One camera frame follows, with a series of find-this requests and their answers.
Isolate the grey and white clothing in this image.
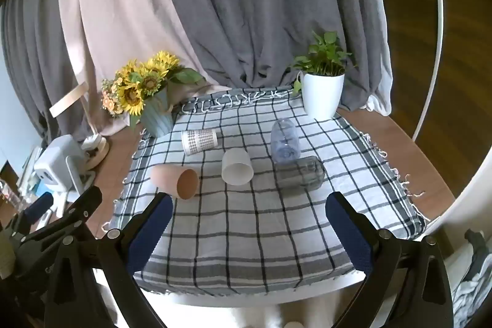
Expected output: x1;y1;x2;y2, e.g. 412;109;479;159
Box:
451;228;492;328

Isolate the beige curtain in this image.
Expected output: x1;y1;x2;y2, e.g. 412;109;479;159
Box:
58;0;231;138

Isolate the green leafy plant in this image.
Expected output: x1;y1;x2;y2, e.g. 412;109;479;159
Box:
290;30;356;96

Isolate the grey transparent cup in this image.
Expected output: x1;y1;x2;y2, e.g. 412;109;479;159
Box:
275;156;326;191

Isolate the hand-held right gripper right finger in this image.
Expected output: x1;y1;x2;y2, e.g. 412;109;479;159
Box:
326;192;456;328

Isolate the blue-green ribbed vase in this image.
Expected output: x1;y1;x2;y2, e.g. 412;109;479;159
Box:
139;88;175;138

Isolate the wooden desk lamp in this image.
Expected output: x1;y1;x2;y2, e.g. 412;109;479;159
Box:
49;81;110;171

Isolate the dark grey curtain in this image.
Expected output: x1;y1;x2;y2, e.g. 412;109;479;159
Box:
0;0;93;144
148;0;393;117

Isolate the brown cup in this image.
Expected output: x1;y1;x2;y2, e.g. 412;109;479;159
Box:
151;164;200;200

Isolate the white patterned cup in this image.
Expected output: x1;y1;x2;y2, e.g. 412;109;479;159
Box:
181;128;219;156

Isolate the white plant pot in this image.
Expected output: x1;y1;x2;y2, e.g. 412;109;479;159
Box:
301;70;345;120

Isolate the sunflower bouquet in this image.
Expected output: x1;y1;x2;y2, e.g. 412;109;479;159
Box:
101;50;206;129

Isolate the clear bluish cup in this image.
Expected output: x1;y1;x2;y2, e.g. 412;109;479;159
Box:
271;119;300;162

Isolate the grey checked tablecloth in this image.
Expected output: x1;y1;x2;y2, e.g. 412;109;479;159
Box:
102;86;429;294

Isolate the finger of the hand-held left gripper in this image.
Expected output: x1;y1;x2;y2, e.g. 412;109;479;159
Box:
19;193;54;234
15;185;104;255

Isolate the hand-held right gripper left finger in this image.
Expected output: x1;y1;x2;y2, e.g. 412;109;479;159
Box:
44;193;174;328

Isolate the white box-shaped appliance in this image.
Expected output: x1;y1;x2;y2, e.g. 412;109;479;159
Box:
34;135;97;194

